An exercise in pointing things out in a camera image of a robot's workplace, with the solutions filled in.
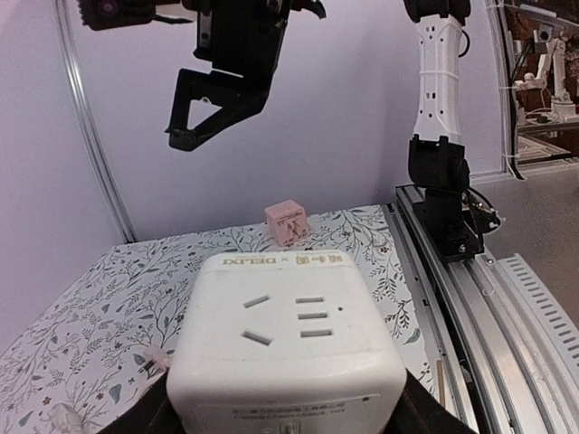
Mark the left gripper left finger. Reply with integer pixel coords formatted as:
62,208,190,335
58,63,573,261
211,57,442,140
99,373,181,434

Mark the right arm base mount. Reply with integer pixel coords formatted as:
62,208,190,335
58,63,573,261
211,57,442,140
408,134,502,263

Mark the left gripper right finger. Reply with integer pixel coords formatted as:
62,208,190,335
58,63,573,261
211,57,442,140
388,371,475,434

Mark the pink cube socket adapter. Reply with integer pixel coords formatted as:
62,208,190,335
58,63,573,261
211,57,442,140
264,200,309,246

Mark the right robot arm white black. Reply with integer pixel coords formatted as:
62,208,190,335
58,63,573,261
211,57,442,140
166,1,470,199

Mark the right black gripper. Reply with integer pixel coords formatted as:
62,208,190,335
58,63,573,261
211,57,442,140
164,0,290,152

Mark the left aluminium frame post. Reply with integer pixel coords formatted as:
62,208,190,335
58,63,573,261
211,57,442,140
52,0,138,243

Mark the floral table mat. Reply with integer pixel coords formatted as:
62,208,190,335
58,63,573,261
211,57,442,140
1,205,438,433

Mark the white cube socket adapter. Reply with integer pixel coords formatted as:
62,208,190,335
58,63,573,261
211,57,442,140
166,250,406,433

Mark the right aluminium frame post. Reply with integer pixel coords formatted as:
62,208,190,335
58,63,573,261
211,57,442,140
484,0,526,181

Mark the aluminium front rail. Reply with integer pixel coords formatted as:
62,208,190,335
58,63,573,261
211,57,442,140
384,185,578,433

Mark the aluminium frame post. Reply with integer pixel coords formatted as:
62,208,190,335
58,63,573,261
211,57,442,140
52,0,138,243
484,0,526,181

